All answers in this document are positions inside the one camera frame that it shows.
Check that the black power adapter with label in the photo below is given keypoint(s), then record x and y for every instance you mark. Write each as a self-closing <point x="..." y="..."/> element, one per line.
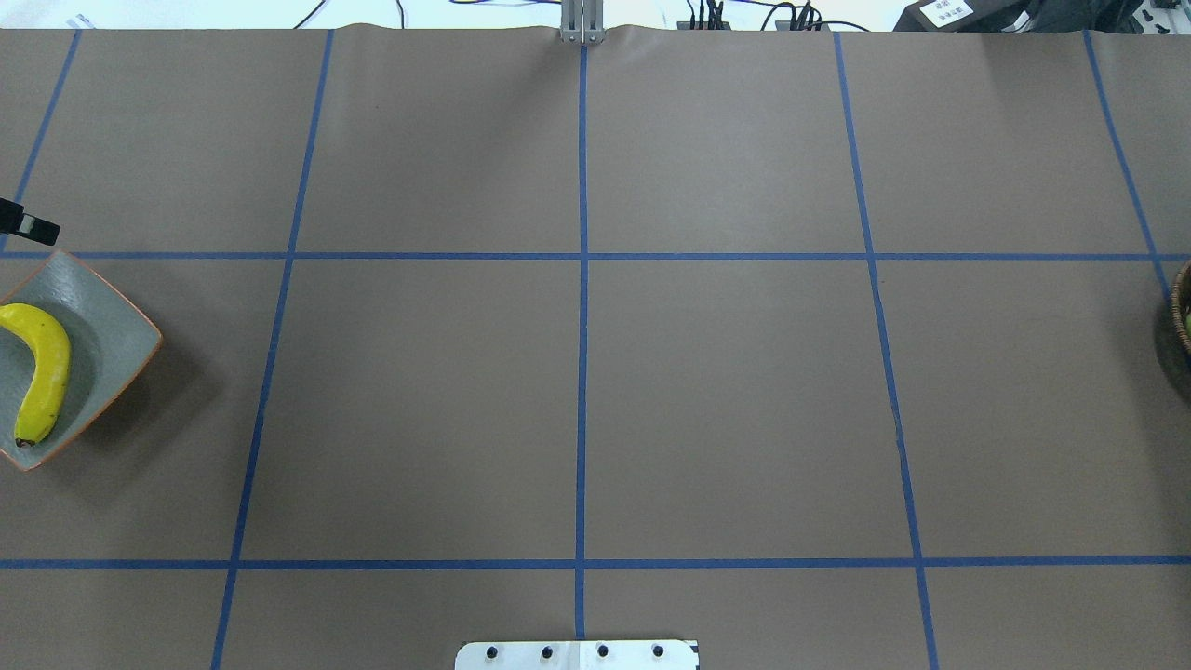
<point x="959" y="16"/>

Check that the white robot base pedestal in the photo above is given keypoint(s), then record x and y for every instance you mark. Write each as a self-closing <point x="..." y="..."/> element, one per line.
<point x="580" y="654"/>

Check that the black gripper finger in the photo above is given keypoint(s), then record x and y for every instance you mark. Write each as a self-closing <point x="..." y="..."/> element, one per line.
<point x="15" y="220"/>

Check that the aluminium frame post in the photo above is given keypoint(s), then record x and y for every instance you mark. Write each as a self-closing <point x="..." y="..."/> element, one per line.
<point x="582" y="22"/>

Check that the grey square plate orange rim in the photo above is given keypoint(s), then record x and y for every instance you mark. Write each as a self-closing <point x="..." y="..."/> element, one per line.
<point x="112" y="340"/>

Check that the yellow banana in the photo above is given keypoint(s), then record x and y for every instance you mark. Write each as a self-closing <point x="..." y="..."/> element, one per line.
<point x="51" y="348"/>

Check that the brown wicker basket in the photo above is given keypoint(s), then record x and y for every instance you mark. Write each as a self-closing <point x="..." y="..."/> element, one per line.
<point x="1170" y="330"/>

